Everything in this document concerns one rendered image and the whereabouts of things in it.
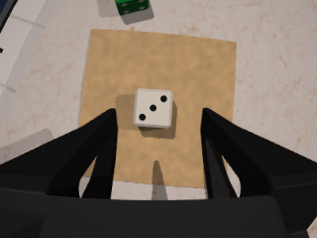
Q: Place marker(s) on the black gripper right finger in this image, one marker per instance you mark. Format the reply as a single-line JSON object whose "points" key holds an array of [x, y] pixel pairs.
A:
{"points": [[263, 168]]}

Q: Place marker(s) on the tan mat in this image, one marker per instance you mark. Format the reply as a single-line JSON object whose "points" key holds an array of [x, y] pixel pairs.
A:
{"points": [[199, 71]]}

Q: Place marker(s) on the grey die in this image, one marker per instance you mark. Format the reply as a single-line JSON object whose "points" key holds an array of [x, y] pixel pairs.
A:
{"points": [[153, 108]]}

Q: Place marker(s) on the green die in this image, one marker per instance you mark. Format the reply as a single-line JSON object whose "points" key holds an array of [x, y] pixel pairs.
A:
{"points": [[130, 6]]}

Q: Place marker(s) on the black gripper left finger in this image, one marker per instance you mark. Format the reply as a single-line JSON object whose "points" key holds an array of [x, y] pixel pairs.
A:
{"points": [[57, 166]]}

